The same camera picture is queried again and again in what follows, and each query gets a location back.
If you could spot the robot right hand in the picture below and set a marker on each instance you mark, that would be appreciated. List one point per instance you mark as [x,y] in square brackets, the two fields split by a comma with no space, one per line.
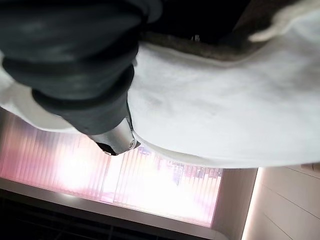
[75,65]

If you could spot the white bed blanket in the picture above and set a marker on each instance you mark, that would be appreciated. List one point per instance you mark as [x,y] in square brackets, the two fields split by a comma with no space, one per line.
[215,105]

